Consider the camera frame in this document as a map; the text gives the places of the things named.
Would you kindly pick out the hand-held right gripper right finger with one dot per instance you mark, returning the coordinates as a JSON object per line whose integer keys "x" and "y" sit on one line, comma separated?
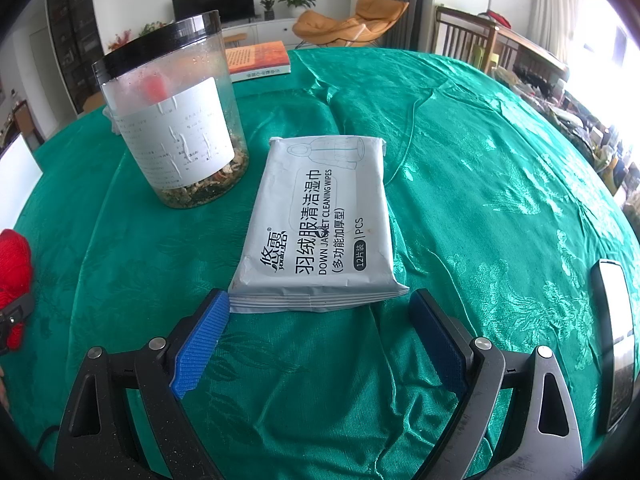
{"x": 440, "y": 345}

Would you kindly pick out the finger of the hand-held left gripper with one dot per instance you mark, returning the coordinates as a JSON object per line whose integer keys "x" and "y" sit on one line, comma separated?
{"x": 15, "y": 312}

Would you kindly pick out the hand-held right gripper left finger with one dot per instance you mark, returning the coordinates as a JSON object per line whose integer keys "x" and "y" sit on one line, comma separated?
{"x": 200, "y": 345}

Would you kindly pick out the red knitted soft item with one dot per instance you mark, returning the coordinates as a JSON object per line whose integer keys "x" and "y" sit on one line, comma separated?
{"x": 15, "y": 265}

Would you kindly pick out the white wipes packet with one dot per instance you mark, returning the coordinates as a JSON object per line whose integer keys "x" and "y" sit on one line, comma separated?
{"x": 320, "y": 225}

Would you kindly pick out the green tablecloth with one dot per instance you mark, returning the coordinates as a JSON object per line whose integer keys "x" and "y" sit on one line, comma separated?
{"x": 475, "y": 220}

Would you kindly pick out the white board panel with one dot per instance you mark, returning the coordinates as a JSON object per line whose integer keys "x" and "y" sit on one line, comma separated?
{"x": 17, "y": 180}

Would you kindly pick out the smartphone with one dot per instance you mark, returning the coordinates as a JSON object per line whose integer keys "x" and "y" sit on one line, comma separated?
{"x": 614, "y": 345}

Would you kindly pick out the clear jar with black lid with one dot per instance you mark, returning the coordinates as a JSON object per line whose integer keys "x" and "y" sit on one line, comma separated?
{"x": 175, "y": 125}

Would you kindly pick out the dark display shelf cabinet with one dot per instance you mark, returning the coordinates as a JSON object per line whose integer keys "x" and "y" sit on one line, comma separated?
{"x": 75, "y": 35}

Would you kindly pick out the orange cover book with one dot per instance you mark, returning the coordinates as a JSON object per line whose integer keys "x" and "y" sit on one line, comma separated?
{"x": 257, "y": 60}

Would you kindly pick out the red flower plant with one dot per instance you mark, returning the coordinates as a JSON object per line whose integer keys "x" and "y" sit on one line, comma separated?
{"x": 118, "y": 40}

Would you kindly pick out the wooden stool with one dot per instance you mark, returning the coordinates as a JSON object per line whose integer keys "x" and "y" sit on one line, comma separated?
{"x": 235, "y": 38}

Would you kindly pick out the bushy green potted plant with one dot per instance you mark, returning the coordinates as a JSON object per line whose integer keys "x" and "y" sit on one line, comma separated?
{"x": 150, "y": 27}

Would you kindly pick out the dark wooden armchair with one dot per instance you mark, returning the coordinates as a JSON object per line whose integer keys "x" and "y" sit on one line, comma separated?
{"x": 465, "y": 30}

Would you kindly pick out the white television cabinet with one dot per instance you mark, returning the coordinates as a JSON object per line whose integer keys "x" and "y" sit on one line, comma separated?
{"x": 270, "y": 30}

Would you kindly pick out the orange lounge chair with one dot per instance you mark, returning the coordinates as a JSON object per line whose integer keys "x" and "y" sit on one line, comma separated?
{"x": 345, "y": 22}

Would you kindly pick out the black television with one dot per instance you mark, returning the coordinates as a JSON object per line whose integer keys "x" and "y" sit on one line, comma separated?
{"x": 212, "y": 2}

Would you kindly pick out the small potted plant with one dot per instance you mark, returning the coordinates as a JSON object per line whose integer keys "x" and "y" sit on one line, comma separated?
{"x": 268, "y": 9}

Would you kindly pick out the grey curtain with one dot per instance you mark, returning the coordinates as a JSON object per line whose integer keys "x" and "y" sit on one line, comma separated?
{"x": 410, "y": 0}

